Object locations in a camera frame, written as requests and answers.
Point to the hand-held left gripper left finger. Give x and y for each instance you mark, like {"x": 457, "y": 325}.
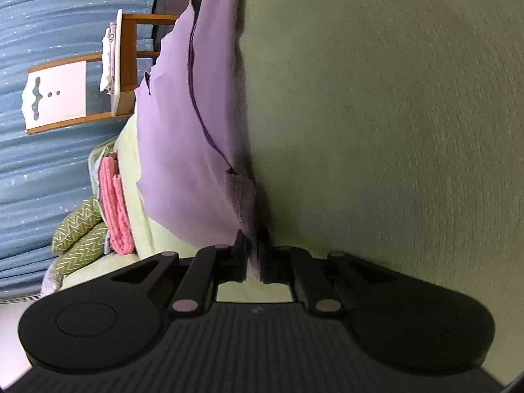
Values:
{"x": 241, "y": 254}

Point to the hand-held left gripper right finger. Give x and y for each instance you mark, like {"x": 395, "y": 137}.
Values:
{"x": 266, "y": 254}

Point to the pink folded blanket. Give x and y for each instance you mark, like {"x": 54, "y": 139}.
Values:
{"x": 116, "y": 204}

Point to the blue starry curtain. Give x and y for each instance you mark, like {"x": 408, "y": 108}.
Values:
{"x": 41, "y": 8}

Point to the folded pale clothes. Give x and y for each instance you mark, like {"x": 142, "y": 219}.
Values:
{"x": 108, "y": 61}

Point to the purple garment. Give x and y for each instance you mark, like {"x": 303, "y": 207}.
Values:
{"x": 176, "y": 131}

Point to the green covered sofa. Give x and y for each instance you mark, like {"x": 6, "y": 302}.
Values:
{"x": 368, "y": 131}

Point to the wooden chair with white seat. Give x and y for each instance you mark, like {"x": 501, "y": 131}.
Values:
{"x": 57, "y": 90}

